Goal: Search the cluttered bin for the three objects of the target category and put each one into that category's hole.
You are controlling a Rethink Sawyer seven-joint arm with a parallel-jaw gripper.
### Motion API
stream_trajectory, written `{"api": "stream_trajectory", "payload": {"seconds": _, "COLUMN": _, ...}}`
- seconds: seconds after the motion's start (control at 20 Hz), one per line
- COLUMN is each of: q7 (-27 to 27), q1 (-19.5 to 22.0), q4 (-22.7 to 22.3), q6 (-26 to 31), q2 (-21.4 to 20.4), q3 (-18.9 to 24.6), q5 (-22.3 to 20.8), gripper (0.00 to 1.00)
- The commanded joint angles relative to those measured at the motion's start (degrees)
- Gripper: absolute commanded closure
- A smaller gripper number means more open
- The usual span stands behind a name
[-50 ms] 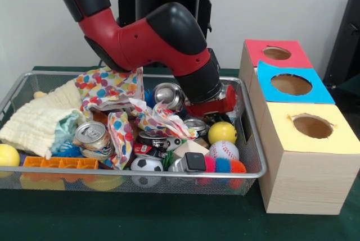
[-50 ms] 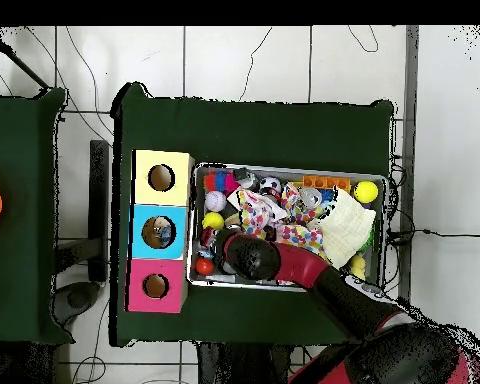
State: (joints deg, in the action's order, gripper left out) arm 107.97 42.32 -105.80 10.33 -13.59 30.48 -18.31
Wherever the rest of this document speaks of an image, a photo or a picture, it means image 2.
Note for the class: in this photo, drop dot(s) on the yellow smiley ball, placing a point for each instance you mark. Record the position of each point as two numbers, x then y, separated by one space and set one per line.
214 221

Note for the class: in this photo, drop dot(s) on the cream muslin cloth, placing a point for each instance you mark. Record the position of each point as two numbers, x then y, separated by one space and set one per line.
348 228

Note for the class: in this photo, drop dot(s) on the black flat panel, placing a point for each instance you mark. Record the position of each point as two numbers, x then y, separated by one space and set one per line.
99 208

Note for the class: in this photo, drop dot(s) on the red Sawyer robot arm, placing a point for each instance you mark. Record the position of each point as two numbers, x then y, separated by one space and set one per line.
304 268

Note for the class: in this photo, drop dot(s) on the black and white soccer ball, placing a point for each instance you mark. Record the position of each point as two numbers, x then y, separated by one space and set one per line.
270 186

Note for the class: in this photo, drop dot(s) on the wooden box with three holes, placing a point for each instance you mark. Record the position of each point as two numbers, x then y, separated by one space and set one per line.
144 240

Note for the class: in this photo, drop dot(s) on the white baseball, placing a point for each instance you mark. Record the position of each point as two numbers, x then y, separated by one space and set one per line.
216 201

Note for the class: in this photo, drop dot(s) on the green covered side table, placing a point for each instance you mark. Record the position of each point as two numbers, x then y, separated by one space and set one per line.
24 240

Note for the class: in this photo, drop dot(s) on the shallow clear bin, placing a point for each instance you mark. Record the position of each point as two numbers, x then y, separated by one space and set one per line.
382 224

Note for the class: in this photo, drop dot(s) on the crushed silver can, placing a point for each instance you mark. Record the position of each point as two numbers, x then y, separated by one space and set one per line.
310 197

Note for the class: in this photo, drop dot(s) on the grey floor stand base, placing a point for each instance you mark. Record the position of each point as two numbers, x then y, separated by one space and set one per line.
76 298

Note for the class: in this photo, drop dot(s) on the red ball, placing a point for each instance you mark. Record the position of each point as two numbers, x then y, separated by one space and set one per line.
205 266

